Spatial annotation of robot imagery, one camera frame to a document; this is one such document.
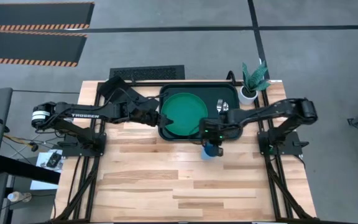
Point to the blue cup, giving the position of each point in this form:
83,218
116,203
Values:
207,155

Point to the white paper sheet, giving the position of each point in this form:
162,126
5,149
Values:
43,183

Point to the clear plastic water bottle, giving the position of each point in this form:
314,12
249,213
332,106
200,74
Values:
17,196

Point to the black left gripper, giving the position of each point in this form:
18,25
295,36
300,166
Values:
148,115

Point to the silver metal fork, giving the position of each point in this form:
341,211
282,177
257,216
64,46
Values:
219,105

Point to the silver metal spoon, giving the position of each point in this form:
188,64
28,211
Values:
225,106

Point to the dark green plastic tray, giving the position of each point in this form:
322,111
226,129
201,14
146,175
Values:
210,93

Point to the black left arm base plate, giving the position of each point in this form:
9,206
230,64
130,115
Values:
73,146

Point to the green round plate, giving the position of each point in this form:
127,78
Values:
183,113

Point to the black hazard-striped floor mat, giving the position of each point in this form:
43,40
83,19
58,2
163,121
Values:
30,46
36,14

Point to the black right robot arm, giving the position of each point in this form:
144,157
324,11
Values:
259,113

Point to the artificial plant in white pot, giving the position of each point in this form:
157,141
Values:
250,87

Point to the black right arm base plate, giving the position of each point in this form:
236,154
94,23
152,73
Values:
287,144

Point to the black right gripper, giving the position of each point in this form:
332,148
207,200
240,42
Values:
211,129

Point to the black handheld device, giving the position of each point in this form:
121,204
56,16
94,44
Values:
54,160

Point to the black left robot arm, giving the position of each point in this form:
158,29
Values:
82,115

